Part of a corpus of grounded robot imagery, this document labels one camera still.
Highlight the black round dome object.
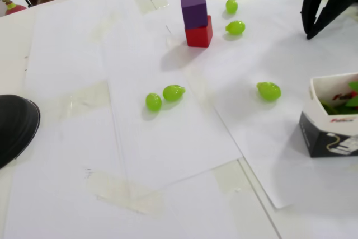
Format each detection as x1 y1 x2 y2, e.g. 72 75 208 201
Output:
0 94 41 170

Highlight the purple wooden cube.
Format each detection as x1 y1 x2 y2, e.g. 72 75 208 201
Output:
180 0 208 30

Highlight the green plastic grape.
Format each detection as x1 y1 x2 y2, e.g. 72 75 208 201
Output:
225 20 246 36
225 0 239 15
256 81 282 102
162 84 186 102
145 92 163 113

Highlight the white paper sheet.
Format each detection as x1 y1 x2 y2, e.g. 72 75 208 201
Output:
166 0 358 210

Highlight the red fire extinguisher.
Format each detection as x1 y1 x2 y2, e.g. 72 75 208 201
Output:
0 0 32 17

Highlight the white and black cardboard box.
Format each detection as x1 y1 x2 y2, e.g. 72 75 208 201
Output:
298 73 358 158

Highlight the red wooden cube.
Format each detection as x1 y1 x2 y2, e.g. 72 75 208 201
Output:
184 15 213 48

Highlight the red strawberry with stem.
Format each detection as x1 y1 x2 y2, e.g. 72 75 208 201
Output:
319 97 358 116

